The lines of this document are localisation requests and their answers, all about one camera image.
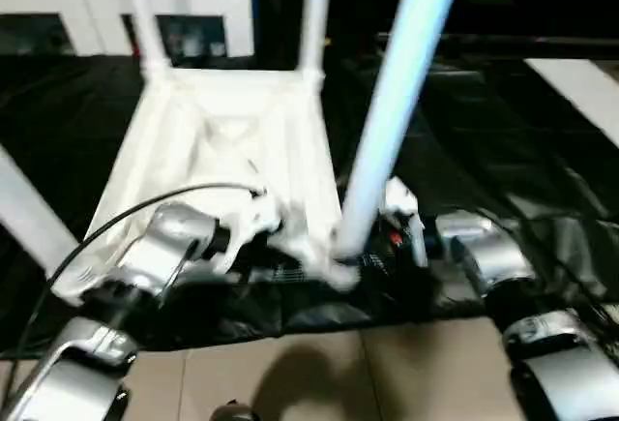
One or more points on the white plastic table top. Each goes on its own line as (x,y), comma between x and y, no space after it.
(217,101)

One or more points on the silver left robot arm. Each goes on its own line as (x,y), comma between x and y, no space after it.
(164,242)

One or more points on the black mat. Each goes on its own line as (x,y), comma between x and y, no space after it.
(483,150)

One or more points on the long black bar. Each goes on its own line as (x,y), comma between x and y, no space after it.
(508,43)

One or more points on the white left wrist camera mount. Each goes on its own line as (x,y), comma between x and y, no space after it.
(246,218)

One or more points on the flat white board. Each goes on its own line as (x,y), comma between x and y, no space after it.
(580,92)

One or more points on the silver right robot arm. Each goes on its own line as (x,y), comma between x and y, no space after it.
(493,256)

